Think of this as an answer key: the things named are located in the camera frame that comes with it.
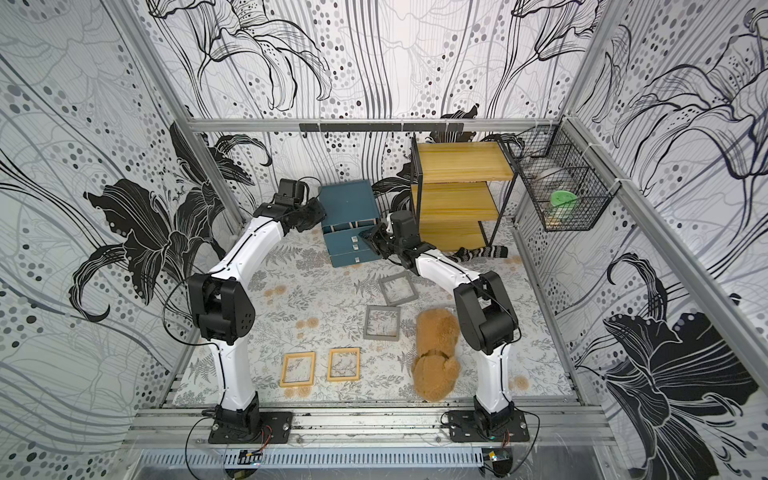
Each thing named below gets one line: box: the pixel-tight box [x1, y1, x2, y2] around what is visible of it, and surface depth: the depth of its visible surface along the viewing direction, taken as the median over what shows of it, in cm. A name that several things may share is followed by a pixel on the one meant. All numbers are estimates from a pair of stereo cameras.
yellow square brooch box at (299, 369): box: [280, 352, 316, 388], surface depth 84 cm
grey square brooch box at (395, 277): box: [378, 272, 419, 306], surface depth 101 cm
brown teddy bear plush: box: [412, 309, 461, 402], surface depth 78 cm
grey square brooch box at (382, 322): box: [363, 305, 401, 340], surface depth 93 cm
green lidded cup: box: [550, 190, 577, 222], surface depth 81 cm
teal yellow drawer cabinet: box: [318, 179, 381, 268], surface depth 97 cm
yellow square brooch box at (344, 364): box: [327, 348, 361, 381], surface depth 85 cm
